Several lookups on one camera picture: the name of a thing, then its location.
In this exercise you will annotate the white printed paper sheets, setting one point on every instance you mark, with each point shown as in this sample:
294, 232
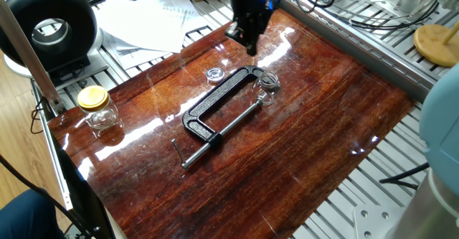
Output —
150, 23

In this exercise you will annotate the black C-clamp with steel screw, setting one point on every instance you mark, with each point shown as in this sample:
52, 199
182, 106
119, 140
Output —
218, 94

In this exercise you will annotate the round wooden stand with stick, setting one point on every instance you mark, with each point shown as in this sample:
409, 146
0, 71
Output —
432, 47

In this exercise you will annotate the small silver jar lid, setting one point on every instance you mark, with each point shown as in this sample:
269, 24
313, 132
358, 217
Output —
215, 75

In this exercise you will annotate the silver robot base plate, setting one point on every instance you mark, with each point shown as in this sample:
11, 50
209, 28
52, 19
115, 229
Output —
373, 221

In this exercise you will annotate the grey aluminium rail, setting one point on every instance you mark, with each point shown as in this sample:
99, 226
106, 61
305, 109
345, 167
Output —
358, 49

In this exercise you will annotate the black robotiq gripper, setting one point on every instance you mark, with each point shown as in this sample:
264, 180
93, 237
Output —
247, 5

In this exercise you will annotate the person body in navy jacket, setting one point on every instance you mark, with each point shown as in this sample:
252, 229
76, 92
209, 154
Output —
28, 217

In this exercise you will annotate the small clear glass jar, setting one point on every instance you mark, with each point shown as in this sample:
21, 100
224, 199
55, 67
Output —
268, 88

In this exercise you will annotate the glossy brown wooden board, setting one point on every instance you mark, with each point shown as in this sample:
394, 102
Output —
287, 160

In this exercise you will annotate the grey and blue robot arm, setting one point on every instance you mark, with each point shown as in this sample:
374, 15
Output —
441, 124

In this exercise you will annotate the aluminium profile post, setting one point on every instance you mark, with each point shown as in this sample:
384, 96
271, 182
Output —
32, 59

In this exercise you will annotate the glass jar with gold lid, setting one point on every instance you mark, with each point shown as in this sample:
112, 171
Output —
98, 115

